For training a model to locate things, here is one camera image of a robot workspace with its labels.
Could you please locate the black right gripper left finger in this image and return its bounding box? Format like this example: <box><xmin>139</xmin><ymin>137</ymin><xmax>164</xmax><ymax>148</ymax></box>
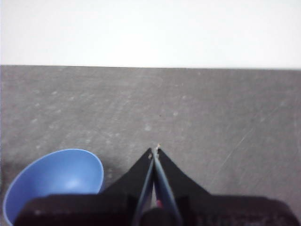
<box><xmin>13</xmin><ymin>147</ymin><xmax>154</xmax><ymax>226</ymax></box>

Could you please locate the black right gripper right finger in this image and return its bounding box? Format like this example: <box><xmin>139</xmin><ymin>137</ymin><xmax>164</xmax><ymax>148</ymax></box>
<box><xmin>153</xmin><ymin>147</ymin><xmax>301</xmax><ymax>226</ymax></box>

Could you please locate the blue ribbed bowl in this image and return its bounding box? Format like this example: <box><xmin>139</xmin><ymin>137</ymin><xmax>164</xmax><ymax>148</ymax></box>
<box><xmin>2</xmin><ymin>148</ymin><xmax>105</xmax><ymax>226</ymax></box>

